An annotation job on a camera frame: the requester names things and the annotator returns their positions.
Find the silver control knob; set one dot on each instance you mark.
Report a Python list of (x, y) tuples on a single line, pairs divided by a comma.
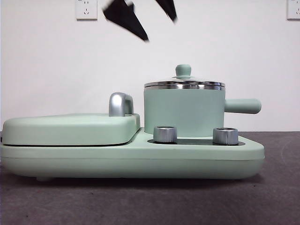
[(225, 136), (164, 134)]

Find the mint green griddle cover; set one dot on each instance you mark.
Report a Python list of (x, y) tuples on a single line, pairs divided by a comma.
[(65, 130)]

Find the mint green breakfast machine base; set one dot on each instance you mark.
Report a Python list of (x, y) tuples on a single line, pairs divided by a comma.
[(70, 161)]

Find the glass lid with mint knob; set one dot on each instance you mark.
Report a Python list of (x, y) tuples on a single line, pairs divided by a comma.
[(183, 70)]

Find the white wall socket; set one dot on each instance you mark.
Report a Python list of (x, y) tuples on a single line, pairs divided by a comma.
[(294, 10), (86, 10)]

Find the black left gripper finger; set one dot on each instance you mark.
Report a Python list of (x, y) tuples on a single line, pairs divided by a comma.
[(168, 8), (124, 16)]

